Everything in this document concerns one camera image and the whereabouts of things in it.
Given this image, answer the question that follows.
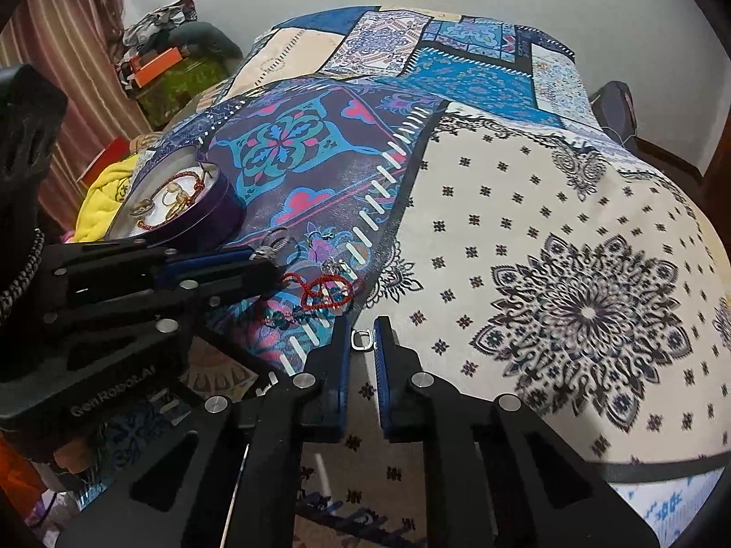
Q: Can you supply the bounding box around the patchwork printed blanket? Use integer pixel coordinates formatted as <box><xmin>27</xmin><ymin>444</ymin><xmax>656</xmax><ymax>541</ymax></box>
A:
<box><xmin>74</xmin><ymin>5</ymin><xmax>731</xmax><ymax>548</ymax></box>

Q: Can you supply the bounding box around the red cord bracelet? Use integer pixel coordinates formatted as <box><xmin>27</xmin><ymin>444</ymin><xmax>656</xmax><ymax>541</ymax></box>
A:
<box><xmin>281</xmin><ymin>273</ymin><xmax>366</xmax><ymax>314</ymax></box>

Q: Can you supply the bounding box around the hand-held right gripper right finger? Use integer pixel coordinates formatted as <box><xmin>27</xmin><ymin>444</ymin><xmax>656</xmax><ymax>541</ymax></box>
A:
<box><xmin>372</xmin><ymin>315</ymin><xmax>678</xmax><ymax>548</ymax></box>

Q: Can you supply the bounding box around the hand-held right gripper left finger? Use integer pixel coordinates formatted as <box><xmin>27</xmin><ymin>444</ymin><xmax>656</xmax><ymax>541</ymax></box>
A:
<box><xmin>54</xmin><ymin>315</ymin><xmax>353</xmax><ymax>548</ymax></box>

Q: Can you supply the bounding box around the yellow cloth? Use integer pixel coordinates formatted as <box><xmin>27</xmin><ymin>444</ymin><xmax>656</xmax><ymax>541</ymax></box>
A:
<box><xmin>74</xmin><ymin>154</ymin><xmax>142</xmax><ymax>244</ymax></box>

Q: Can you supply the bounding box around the orange box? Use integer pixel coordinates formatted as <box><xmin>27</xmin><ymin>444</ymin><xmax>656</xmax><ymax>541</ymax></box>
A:
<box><xmin>121</xmin><ymin>47</ymin><xmax>185</xmax><ymax>79</ymax></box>

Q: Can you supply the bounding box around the silver spring clip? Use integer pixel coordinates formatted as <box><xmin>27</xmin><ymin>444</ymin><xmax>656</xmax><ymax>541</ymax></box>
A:
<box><xmin>253</xmin><ymin>228</ymin><xmax>290</xmax><ymax>262</ymax></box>

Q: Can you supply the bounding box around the dark grey cloth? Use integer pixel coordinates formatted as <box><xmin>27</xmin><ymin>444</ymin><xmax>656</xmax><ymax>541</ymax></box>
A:
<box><xmin>170</xmin><ymin>21</ymin><xmax>244</xmax><ymax>59</ymax></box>

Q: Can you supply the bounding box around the green bead bracelet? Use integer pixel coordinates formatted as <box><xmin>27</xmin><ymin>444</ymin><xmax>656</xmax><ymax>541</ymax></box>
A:
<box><xmin>260</xmin><ymin>305</ymin><xmax>339</xmax><ymax>330</ymax></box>

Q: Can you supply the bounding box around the white printed bag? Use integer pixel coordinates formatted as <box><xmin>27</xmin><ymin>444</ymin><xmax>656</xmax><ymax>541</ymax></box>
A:
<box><xmin>122</xmin><ymin>0</ymin><xmax>199</xmax><ymax>47</ymax></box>

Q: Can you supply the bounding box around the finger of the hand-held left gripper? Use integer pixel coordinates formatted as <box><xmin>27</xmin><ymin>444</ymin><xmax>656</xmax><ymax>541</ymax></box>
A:
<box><xmin>42</xmin><ymin>242</ymin><xmax>256</xmax><ymax>287</ymax></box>
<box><xmin>42</xmin><ymin>263</ymin><xmax>290</xmax><ymax>333</ymax></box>

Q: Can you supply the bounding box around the striped brown curtain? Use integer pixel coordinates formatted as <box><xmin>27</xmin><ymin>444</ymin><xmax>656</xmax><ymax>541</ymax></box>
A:
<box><xmin>0</xmin><ymin>0</ymin><xmax>133</xmax><ymax>226</ymax></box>

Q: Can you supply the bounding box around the red bead bracelet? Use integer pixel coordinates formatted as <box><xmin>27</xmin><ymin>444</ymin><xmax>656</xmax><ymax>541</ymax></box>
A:
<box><xmin>134</xmin><ymin>174</ymin><xmax>217</xmax><ymax>235</ymax></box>

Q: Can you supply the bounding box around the round purple tin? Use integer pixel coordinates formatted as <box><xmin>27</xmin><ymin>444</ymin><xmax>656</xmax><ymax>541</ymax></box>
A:
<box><xmin>106</xmin><ymin>145</ymin><xmax>248</xmax><ymax>248</ymax></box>

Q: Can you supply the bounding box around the braided black white cord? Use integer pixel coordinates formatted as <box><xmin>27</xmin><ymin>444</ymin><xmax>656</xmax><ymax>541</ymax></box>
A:
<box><xmin>0</xmin><ymin>228</ymin><xmax>48</xmax><ymax>310</ymax></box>

